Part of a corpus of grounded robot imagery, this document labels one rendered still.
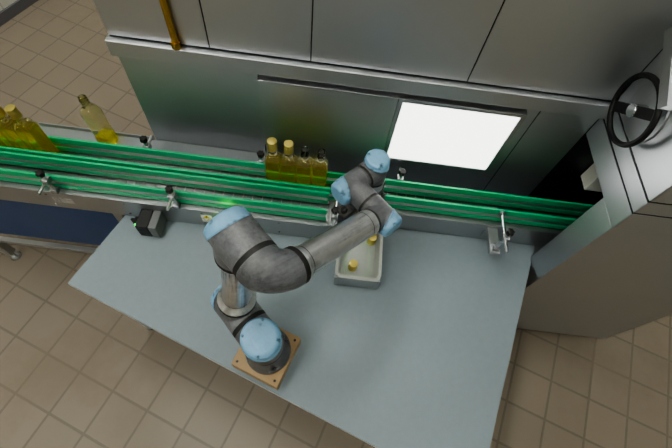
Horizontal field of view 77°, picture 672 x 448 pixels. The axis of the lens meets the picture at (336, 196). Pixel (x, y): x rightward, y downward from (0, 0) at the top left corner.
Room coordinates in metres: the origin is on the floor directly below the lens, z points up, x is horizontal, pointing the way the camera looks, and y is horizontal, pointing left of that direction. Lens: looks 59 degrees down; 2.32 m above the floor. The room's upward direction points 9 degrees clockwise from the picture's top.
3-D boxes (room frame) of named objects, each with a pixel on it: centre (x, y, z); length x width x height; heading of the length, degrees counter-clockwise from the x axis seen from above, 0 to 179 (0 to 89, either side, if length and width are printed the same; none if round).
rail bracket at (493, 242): (0.79, -0.64, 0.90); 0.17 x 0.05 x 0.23; 2
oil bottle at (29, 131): (0.86, 1.15, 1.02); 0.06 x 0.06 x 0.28; 2
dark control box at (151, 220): (0.68, 0.70, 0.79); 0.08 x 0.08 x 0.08; 2
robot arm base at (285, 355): (0.26, 0.15, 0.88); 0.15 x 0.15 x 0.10
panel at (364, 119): (1.03, -0.14, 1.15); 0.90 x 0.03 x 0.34; 92
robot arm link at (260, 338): (0.26, 0.16, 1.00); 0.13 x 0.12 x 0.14; 48
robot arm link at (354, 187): (0.66, -0.05, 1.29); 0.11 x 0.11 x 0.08; 48
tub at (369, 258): (0.67, -0.12, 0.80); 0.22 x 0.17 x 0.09; 2
